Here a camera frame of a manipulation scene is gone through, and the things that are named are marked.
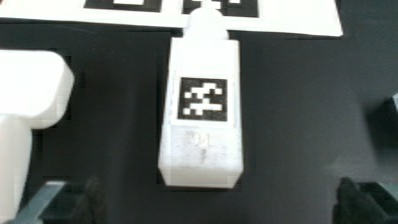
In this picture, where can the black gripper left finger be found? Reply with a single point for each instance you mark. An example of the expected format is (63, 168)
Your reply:
(68, 203)

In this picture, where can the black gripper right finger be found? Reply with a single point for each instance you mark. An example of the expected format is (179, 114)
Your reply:
(367, 204)

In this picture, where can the white chair leg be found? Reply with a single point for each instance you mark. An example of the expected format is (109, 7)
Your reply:
(394, 103)
(202, 150)

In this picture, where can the white chair back frame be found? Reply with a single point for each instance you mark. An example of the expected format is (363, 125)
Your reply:
(36, 85)

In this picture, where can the white marker base plate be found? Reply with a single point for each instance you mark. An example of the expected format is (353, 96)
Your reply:
(287, 16)

